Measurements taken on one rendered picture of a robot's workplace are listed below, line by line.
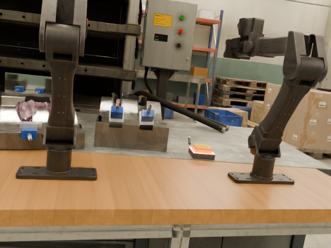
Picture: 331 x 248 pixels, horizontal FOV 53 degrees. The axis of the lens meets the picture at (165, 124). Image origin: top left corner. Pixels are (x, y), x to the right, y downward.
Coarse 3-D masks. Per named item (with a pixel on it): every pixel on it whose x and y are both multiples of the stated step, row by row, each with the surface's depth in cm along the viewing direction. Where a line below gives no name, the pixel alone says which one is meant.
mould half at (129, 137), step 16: (128, 112) 140; (160, 112) 144; (96, 128) 117; (112, 128) 117; (128, 128) 118; (160, 128) 120; (96, 144) 118; (112, 144) 119; (128, 144) 119; (144, 144) 120; (160, 144) 121
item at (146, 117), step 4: (148, 108) 113; (140, 112) 121; (144, 112) 116; (148, 112) 115; (152, 112) 117; (140, 116) 120; (144, 116) 116; (148, 116) 116; (152, 116) 116; (140, 120) 119; (144, 120) 119; (148, 120) 119; (152, 120) 119; (140, 124) 119; (144, 124) 119; (148, 124) 119; (152, 124) 119; (140, 128) 122; (144, 128) 122; (148, 128) 122
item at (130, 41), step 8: (136, 0) 180; (128, 8) 182; (136, 8) 181; (128, 16) 182; (136, 16) 182; (136, 24) 184; (128, 40) 184; (128, 48) 184; (128, 56) 185; (128, 64) 186; (120, 80) 257; (120, 88) 257; (128, 88) 189; (120, 96) 192
